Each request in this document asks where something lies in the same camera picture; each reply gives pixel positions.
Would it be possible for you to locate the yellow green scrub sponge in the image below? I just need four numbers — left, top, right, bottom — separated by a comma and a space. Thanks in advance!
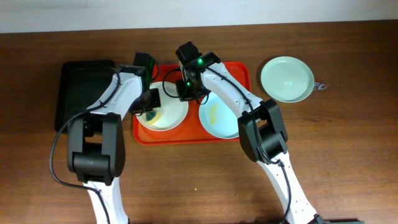
144, 110, 161, 125

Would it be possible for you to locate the white plate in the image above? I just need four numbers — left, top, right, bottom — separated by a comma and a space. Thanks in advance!
136, 82, 188, 131

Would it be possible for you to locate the light blue plate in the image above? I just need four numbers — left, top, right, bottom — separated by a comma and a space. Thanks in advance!
198, 92, 239, 139

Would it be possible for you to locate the pale green plate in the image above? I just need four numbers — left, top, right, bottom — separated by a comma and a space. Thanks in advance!
260, 56, 315, 103

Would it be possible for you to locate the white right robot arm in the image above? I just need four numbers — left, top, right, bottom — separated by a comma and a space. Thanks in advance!
177, 52, 326, 223

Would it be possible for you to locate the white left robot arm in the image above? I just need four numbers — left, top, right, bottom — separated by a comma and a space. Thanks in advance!
67, 62, 155, 223

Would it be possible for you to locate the red plastic tray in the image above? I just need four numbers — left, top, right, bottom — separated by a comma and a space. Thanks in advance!
131, 61, 251, 146

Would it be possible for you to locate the black plastic tray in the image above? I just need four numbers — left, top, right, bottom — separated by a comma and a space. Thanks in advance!
54, 60, 115, 131

